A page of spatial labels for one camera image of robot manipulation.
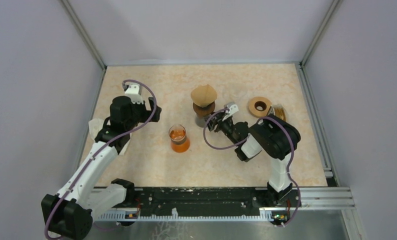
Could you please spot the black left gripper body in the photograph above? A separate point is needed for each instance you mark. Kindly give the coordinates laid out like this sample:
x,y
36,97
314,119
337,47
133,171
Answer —
x,y
140,114

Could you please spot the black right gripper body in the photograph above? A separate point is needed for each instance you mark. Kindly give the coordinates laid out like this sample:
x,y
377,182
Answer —
x,y
226,126

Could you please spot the coffee filter box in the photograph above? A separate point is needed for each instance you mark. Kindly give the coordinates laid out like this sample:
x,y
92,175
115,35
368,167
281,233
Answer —
x,y
279,111

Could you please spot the brown paper coffee filter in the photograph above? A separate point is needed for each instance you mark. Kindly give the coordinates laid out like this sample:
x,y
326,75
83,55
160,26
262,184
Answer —
x,y
203,95

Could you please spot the orange glass flask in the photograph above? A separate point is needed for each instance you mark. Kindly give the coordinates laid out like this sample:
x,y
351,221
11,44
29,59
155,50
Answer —
x,y
179,140

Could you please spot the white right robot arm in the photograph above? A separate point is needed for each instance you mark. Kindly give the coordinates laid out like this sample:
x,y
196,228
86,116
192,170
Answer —
x,y
270,134

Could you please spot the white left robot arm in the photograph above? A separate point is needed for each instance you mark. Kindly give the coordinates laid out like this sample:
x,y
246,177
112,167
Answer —
x,y
73,210

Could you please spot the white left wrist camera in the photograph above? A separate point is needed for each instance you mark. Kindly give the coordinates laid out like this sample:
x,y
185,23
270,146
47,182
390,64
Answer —
x,y
134,92

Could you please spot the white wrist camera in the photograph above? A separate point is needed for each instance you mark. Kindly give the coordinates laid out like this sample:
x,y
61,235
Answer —
x,y
230,109
134,92

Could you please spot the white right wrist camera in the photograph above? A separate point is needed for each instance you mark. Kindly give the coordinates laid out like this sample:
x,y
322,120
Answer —
x,y
230,109

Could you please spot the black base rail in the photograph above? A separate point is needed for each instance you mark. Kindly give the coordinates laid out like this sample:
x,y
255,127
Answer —
x,y
216,204

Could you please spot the left aluminium frame post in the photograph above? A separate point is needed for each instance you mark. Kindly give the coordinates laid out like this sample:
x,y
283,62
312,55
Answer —
x,y
82,32

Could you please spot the aluminium corner frame post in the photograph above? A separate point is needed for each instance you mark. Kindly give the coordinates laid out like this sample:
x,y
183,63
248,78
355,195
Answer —
x,y
333,8

